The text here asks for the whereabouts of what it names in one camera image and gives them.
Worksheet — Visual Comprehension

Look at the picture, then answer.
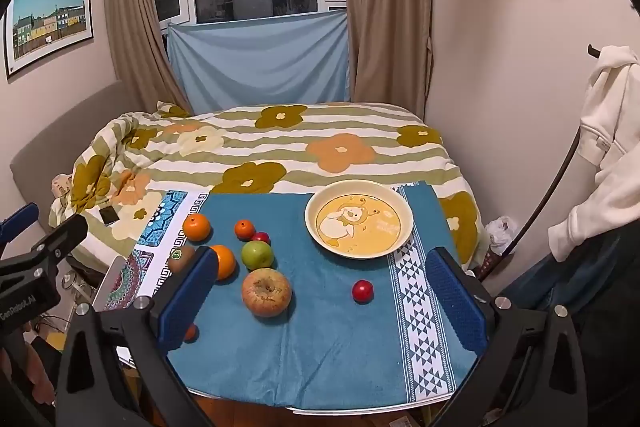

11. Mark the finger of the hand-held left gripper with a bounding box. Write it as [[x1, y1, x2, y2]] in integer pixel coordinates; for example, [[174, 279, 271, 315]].
[[31, 213, 89, 269], [0, 203, 40, 250]]

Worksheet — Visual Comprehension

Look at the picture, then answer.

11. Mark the large orange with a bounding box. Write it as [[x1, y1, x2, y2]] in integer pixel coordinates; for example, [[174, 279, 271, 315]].
[[209, 245, 237, 281]]

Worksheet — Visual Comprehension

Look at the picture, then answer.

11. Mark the green apple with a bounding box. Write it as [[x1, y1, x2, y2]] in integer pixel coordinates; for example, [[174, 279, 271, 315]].
[[241, 241, 275, 271]]

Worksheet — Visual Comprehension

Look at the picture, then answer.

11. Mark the cream cartoon bowl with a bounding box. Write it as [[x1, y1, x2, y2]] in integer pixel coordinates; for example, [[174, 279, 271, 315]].
[[304, 180, 414, 259]]

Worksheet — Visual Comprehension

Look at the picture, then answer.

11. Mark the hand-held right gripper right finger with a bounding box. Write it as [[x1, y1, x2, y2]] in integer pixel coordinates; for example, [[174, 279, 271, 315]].
[[425, 247, 589, 427]]

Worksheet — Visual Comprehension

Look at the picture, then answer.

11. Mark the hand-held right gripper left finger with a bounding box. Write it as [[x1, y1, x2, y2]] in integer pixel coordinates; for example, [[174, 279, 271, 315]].
[[54, 246, 221, 427]]

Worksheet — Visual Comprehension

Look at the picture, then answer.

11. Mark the white hoodie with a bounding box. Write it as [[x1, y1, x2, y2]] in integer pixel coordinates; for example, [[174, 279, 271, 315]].
[[547, 46, 640, 263]]

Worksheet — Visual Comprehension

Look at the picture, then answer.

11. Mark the black curved hoop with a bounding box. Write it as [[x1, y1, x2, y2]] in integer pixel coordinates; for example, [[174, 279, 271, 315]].
[[479, 122, 587, 282]]

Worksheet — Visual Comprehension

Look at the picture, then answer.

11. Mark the striped floral blanket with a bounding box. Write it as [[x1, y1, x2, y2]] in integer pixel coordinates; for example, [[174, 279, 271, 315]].
[[49, 103, 488, 269]]

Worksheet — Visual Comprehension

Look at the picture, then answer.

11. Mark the mandarin with green stem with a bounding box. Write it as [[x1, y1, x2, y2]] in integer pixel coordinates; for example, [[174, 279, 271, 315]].
[[182, 213, 212, 242]]

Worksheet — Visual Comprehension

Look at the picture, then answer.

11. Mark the light blue hanging cloth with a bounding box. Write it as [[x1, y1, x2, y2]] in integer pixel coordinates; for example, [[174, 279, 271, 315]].
[[166, 10, 351, 115]]

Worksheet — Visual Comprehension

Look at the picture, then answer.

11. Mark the brown kiwi with sticker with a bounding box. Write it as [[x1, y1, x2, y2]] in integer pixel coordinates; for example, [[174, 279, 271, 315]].
[[167, 248, 196, 274]]

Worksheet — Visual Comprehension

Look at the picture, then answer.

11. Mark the framed houses picture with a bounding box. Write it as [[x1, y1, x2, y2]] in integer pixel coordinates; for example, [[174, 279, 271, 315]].
[[4, 0, 95, 80]]

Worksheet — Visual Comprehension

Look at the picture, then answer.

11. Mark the teal patterned tablecloth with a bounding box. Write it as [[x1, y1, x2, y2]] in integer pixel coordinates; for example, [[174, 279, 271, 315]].
[[165, 182, 482, 411]]

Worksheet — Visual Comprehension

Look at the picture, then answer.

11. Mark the beige curtain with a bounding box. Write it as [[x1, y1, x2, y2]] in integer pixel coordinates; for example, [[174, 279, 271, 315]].
[[344, 0, 437, 120], [102, 0, 193, 118]]

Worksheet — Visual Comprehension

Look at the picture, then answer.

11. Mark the person's left hand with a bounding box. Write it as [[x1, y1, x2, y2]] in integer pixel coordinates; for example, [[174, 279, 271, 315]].
[[25, 343, 55, 404]]

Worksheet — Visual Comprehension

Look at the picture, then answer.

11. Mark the wrinkled red-yellow apple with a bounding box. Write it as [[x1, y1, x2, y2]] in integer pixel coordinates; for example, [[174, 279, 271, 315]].
[[241, 268, 293, 319]]

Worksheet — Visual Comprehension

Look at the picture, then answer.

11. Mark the white plastic bag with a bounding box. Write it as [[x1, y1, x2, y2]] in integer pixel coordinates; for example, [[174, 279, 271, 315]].
[[485, 216, 518, 258]]

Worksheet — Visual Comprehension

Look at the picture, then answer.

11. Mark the dark blue garment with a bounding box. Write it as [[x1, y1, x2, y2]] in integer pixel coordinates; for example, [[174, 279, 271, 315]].
[[500, 227, 640, 408]]

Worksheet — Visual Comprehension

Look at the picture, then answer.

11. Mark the beige patterned pillow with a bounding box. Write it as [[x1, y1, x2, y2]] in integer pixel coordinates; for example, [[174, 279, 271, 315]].
[[52, 174, 76, 198]]

